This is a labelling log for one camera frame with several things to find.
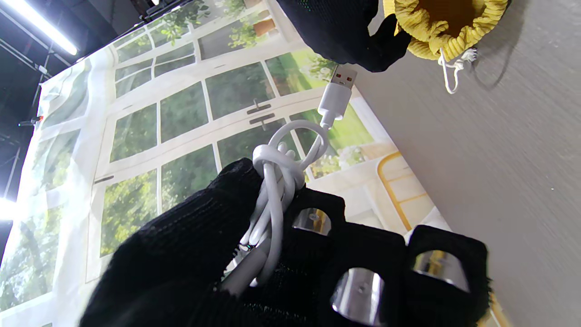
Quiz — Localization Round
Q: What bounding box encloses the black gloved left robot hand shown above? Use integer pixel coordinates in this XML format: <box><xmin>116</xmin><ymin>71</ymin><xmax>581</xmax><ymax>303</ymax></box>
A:
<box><xmin>79</xmin><ymin>158</ymin><xmax>491</xmax><ymax>327</ymax></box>

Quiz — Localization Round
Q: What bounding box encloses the mustard corduroy drawstring bag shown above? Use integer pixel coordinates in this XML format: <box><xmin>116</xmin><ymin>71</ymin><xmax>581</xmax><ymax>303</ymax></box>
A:
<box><xmin>384</xmin><ymin>0</ymin><xmax>509</xmax><ymax>94</ymax></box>

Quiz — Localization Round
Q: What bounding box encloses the white USB cable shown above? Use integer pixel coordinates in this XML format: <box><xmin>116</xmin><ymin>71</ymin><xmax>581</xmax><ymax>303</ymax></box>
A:
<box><xmin>220</xmin><ymin>64</ymin><xmax>358</xmax><ymax>298</ymax></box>

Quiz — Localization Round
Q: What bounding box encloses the printed sunroom backdrop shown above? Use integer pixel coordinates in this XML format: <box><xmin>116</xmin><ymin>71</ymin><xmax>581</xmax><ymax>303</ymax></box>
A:
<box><xmin>0</xmin><ymin>0</ymin><xmax>454</xmax><ymax>327</ymax></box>

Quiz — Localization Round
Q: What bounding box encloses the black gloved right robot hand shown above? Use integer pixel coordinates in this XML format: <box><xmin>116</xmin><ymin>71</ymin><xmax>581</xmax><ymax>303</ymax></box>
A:
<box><xmin>277</xmin><ymin>0</ymin><xmax>411</xmax><ymax>72</ymax></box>

